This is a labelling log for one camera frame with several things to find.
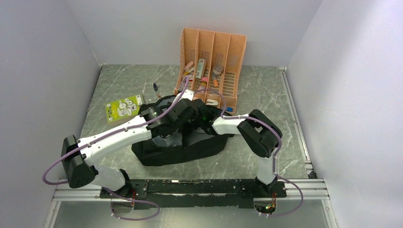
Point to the pink bottle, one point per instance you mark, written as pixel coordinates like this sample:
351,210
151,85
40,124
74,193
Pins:
203,84

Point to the white stapler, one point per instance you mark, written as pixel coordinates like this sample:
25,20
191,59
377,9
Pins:
212,102

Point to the grey tape roll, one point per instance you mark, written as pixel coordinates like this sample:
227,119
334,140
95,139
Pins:
217,69

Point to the black student backpack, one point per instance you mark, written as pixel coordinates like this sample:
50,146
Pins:
179,147

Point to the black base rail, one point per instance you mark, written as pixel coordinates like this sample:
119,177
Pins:
203,193

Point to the orange plastic desk organizer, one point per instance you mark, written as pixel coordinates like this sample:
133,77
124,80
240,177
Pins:
212,61

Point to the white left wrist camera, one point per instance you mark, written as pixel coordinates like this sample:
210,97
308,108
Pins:
188,94

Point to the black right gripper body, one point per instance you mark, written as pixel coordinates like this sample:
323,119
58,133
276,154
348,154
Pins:
199,121

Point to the tall white green box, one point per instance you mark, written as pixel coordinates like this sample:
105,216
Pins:
200,68

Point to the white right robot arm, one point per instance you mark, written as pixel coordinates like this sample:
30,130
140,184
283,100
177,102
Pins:
262,136

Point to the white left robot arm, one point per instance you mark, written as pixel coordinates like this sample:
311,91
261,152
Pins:
80,158

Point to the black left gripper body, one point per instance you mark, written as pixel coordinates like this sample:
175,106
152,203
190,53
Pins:
170,104

